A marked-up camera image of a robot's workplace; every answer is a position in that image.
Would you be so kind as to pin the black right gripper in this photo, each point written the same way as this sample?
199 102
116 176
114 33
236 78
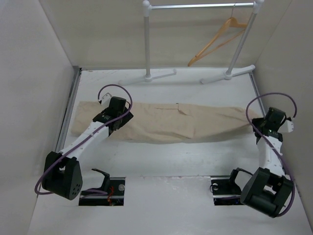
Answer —
256 121

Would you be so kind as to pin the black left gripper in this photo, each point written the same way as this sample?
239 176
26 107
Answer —
126 118

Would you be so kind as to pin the beige trousers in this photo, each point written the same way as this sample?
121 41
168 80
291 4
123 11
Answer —
174 123

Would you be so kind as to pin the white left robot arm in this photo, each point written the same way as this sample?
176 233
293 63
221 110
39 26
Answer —
62 173

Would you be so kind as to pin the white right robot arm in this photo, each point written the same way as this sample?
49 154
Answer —
268 188

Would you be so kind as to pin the white clothes rack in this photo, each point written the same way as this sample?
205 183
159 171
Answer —
196 35

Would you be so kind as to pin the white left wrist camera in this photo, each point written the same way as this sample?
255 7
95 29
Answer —
105 100

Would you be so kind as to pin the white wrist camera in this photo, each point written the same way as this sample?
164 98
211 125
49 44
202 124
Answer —
287 126
105 100

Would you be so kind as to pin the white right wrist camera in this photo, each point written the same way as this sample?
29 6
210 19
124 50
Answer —
287 126

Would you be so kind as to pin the aluminium frame rail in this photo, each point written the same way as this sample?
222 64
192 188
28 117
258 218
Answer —
69 109

